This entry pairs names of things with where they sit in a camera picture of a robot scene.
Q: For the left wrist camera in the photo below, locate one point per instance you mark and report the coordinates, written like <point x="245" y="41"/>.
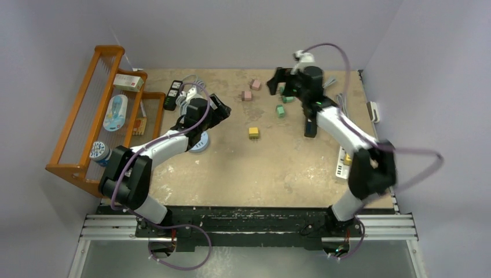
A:
<point x="184" y="98"/>

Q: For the green charger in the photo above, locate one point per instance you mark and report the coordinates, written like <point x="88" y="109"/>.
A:
<point x="280" y="111"/>

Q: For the orange snack packet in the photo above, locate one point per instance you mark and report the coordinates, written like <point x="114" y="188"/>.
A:
<point x="139" y="126"/>

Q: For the white red box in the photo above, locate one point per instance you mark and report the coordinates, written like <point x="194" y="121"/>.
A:
<point x="129" y="83"/>

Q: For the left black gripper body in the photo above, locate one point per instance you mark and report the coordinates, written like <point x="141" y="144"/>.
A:
<point x="213" y="117"/>

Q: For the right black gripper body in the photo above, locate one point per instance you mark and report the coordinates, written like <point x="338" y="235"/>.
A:
<point x="294" y="86"/>

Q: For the orange wooden rack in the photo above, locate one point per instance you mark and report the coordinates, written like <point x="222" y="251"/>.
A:
<point x="70" y="159"/>

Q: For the yellow usb charger plug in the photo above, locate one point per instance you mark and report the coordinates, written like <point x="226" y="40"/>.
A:
<point x="253" y="133"/>

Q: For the round blue power socket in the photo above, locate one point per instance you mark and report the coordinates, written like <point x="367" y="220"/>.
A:
<point x="202" y="144"/>

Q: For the blue blister pack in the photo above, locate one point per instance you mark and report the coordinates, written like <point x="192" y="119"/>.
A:
<point x="115" y="116"/>

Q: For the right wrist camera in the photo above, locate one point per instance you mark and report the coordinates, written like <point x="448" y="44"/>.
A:
<point x="303" y="60"/>

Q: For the yellow charger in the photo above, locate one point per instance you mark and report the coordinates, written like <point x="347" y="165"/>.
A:
<point x="347" y="160"/>

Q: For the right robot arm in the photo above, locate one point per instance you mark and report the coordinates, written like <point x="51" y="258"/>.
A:
<point x="372" y="169"/>

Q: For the white power strip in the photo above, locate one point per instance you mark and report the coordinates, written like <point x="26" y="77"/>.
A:
<point x="341" y="171"/>

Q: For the green usb charger plug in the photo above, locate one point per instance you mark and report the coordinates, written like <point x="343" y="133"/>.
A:
<point x="285" y="99"/>

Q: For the blue white cup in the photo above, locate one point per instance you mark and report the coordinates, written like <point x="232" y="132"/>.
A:
<point x="100" y="153"/>

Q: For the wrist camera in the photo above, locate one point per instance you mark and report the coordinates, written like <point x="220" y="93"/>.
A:
<point x="184" y="98"/>
<point x="303" y="60"/>

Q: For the pink usb charger plug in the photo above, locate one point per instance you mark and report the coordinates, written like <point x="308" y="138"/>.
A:
<point x="255" y="84"/>

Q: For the white wall bracket upper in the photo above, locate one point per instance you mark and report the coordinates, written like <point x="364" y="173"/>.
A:
<point x="373" y="111"/>

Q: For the black metal base rail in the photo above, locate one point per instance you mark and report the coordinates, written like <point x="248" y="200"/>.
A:
<point x="252" y="227"/>

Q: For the pink charger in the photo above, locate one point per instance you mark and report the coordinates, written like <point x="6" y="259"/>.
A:
<point x="246" y="96"/>

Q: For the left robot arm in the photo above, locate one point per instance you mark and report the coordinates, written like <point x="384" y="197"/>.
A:
<point x="127" y="177"/>

